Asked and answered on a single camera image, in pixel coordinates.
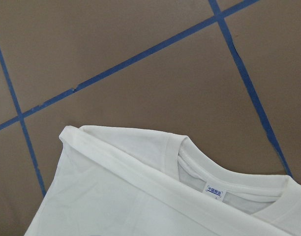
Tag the white long-sleeve printed shirt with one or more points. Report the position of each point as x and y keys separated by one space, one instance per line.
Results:
x=113 y=181

